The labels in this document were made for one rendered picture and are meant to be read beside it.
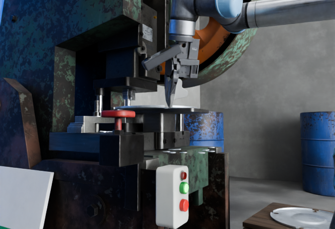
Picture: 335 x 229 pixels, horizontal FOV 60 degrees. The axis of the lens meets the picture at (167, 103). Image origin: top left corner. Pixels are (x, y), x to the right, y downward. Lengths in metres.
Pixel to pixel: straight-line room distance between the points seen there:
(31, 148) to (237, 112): 3.58
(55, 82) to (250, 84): 3.52
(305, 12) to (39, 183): 0.89
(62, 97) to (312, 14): 0.83
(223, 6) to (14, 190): 0.83
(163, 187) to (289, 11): 0.56
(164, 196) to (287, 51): 3.77
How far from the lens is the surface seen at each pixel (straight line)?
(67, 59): 1.13
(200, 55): 1.34
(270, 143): 4.24
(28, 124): 1.09
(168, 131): 0.99
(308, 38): 4.33
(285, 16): 0.87
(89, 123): 0.91
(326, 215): 1.46
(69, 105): 1.12
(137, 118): 1.06
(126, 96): 1.07
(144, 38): 1.08
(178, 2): 0.83
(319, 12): 0.86
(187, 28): 0.83
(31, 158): 1.06
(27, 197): 1.02
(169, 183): 0.68
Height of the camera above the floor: 0.72
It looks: 4 degrees up
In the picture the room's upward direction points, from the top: straight up
